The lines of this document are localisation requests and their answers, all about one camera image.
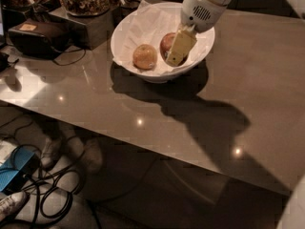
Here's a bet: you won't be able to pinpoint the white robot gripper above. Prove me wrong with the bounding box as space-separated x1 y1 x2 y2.
165 0 226 67

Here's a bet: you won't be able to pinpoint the red apple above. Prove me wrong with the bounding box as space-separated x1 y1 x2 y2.
159 32 187 67

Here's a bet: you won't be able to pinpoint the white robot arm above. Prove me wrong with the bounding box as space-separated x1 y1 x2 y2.
165 0 305 229

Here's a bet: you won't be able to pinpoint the yellowish apple left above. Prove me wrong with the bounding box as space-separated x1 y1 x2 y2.
132 44 157 70

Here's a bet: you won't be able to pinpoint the white paper liner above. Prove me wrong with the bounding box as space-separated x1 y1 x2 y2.
112 0 215 75

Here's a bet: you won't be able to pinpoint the dark cup with scoop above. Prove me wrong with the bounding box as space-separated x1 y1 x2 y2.
109 0 142 17

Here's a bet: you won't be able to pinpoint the black device with label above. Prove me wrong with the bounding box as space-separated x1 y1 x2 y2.
9 19 71 59

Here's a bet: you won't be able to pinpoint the white sneaker under table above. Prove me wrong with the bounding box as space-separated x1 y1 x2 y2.
40 136 62 170

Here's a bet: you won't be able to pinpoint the blue box on floor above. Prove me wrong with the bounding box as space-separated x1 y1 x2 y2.
0 147 38 195

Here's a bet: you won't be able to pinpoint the white sneaker bottom left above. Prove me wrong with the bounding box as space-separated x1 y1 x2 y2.
0 191 28 221

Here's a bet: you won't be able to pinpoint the dark grey pedestal box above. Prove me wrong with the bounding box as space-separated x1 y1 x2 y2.
50 7 114 50

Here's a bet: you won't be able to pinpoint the black floor cables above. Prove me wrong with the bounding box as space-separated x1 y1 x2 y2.
0 117 96 229

